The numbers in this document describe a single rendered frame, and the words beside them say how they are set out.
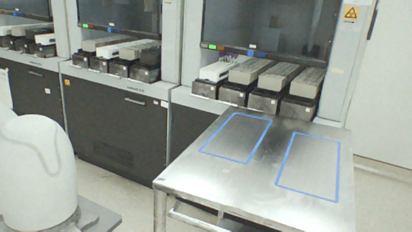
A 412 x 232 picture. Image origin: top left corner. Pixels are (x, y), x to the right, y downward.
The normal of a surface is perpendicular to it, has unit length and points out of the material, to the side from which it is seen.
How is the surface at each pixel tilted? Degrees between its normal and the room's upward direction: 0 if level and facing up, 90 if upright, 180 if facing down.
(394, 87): 90
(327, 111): 90
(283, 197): 0
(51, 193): 88
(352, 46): 90
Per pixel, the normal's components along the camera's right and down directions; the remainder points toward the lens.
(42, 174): 0.59, 0.18
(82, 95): -0.48, 0.31
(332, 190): 0.07, -0.92
